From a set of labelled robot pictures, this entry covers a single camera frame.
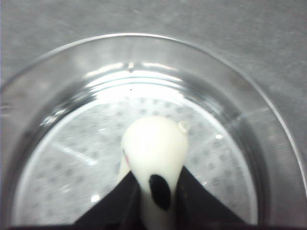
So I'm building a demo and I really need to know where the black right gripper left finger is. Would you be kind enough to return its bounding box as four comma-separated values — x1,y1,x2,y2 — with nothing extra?
9,172,144,230

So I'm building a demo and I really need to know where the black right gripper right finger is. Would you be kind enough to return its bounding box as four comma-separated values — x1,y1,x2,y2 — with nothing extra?
176,167,247,230

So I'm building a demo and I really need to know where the cream panda bun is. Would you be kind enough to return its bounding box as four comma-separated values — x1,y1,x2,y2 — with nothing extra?
120,115,190,230

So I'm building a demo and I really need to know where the stainless steel steamer pot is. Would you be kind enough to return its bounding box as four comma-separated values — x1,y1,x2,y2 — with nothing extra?
0,34,307,230

